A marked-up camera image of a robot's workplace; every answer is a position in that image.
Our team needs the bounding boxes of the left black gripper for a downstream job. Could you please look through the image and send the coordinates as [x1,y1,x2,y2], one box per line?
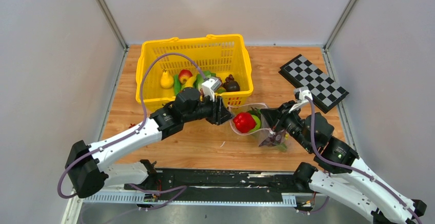
[184,92,235,126]

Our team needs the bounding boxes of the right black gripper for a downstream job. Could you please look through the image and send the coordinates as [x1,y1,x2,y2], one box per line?
[259,100,313,152]

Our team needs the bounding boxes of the green apple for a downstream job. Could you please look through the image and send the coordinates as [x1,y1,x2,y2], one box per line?
[249,115,262,133]

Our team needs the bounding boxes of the red bell pepper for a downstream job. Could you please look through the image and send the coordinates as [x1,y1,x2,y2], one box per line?
[232,112,256,133]

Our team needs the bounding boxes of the clear zip top bag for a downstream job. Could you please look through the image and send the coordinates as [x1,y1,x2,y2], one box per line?
[228,103,289,152]

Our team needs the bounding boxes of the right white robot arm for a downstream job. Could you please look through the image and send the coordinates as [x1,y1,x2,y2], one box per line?
[261,98,427,223]

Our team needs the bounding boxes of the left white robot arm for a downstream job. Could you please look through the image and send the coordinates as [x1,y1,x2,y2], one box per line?
[63,88,234,198]

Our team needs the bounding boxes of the dark avocado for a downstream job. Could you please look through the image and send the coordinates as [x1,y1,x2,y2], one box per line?
[223,74,241,92]

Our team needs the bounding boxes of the single yellow banana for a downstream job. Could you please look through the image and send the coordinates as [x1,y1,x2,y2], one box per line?
[183,76,196,89]

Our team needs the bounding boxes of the folded black chessboard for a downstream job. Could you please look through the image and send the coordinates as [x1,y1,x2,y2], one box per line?
[279,54,349,113]

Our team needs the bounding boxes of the red apple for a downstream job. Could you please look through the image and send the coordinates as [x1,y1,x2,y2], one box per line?
[178,69,193,85]

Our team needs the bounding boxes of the yellow plastic basket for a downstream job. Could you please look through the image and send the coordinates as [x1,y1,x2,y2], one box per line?
[135,34,254,112]

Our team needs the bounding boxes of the green cucumber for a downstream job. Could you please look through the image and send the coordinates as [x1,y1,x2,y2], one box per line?
[173,75,182,96]

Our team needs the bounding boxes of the yellow pear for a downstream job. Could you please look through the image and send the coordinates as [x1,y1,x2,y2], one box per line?
[160,70,174,89]

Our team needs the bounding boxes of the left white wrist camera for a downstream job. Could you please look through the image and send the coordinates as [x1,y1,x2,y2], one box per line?
[201,76,222,101]

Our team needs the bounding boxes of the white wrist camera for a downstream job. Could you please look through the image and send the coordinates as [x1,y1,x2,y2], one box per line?
[201,76,222,101]
[289,86,313,112]

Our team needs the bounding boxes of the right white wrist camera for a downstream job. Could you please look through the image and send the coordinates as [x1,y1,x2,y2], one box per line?
[289,86,313,112]

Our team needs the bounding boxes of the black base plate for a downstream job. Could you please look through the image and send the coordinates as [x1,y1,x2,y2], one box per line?
[138,168,313,196]

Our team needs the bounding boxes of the white slotted cable duct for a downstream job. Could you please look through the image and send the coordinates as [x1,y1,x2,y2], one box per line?
[84,188,296,207]

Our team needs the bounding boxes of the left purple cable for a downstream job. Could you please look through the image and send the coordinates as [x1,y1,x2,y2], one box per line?
[57,52,208,199]

